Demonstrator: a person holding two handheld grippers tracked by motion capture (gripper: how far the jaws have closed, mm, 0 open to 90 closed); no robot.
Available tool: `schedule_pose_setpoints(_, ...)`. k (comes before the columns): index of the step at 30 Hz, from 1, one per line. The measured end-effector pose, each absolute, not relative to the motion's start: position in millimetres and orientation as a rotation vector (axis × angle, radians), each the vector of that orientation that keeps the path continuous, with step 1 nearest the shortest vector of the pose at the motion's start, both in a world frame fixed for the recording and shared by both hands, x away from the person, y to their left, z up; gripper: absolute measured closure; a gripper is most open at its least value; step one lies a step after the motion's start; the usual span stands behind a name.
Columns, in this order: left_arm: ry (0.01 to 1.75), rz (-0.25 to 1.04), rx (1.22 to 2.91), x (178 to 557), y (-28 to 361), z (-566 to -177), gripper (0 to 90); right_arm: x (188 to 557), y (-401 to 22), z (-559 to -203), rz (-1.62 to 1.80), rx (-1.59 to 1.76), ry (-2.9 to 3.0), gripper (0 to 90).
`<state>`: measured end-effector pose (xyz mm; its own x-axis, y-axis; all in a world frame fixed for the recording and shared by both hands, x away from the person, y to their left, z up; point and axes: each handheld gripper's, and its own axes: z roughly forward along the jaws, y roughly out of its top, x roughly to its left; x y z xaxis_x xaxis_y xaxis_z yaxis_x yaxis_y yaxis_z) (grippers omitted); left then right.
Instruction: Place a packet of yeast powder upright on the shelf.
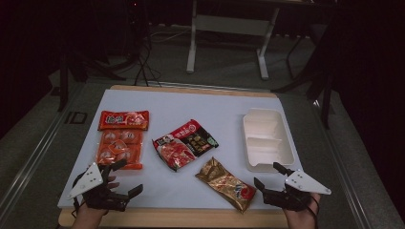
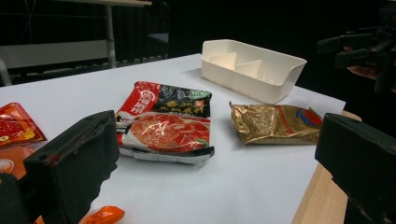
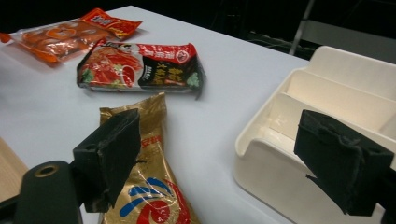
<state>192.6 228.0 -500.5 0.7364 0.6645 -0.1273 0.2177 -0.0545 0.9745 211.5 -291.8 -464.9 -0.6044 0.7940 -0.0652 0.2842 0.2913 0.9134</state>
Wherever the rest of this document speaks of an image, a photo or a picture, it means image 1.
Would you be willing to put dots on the person's left hand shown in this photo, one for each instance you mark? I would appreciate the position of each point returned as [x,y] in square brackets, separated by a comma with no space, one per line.
[89,214]

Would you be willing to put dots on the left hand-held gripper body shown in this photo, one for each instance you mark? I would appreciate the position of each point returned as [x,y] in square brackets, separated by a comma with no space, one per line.
[86,183]

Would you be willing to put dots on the black metal stand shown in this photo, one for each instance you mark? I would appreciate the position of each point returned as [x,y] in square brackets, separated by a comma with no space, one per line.
[79,70]

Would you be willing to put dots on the orange snack bag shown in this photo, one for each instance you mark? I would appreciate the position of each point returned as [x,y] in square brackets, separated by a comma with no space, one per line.
[122,140]

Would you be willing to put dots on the white table mat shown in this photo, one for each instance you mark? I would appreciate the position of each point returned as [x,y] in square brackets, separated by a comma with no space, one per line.
[191,108]

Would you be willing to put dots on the white divided food container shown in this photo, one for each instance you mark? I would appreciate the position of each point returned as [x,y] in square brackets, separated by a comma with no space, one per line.
[267,140]

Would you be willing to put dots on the person's right hand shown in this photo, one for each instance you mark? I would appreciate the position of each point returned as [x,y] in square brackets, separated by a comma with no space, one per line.
[301,219]

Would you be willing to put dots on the gold foil packet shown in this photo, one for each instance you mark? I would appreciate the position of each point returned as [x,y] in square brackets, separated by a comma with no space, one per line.
[226,184]

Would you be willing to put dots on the white metal desk frame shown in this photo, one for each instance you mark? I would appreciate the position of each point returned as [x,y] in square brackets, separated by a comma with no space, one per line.
[229,25]

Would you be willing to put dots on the black chair frame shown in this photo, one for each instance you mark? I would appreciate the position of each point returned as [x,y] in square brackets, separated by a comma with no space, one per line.
[315,79]

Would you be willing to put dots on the metal floor rail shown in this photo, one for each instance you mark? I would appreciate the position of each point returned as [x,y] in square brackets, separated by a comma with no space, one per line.
[344,165]
[35,152]

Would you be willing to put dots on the red and black seasoning packet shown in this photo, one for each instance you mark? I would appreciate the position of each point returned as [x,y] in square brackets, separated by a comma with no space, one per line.
[184,144]

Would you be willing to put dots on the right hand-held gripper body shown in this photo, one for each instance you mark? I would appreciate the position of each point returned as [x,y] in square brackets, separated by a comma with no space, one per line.
[296,197]

